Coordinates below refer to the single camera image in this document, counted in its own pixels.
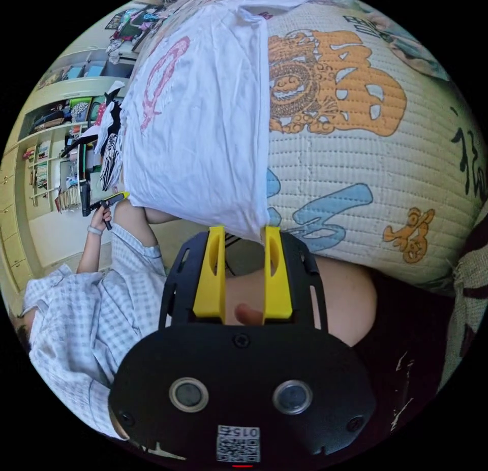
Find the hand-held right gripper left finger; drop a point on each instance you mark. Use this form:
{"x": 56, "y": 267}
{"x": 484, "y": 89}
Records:
{"x": 209, "y": 284}

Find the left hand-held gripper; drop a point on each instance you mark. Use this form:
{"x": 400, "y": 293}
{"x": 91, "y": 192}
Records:
{"x": 105, "y": 206}

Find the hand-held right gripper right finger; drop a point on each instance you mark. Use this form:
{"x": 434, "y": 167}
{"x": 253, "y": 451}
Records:
{"x": 277, "y": 284}

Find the white t-shirt with pink print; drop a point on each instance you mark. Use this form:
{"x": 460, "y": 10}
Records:
{"x": 198, "y": 128}

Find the person's left forearm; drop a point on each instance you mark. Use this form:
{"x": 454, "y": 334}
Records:
{"x": 90, "y": 252}

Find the person's left hand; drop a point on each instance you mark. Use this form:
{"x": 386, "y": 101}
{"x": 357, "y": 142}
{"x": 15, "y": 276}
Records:
{"x": 102, "y": 216}

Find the person's right hand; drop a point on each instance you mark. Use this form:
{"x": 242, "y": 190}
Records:
{"x": 247, "y": 314}

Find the shelf with books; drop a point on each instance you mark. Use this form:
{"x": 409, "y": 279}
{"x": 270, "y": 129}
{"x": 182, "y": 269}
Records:
{"x": 49, "y": 154}

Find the bed with printed quilt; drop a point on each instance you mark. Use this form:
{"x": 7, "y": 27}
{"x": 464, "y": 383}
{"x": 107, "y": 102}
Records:
{"x": 343, "y": 181}

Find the person's body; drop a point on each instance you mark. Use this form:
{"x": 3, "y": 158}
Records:
{"x": 80, "y": 326}

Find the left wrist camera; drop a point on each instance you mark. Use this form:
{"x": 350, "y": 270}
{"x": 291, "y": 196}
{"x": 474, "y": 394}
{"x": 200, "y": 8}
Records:
{"x": 86, "y": 200}

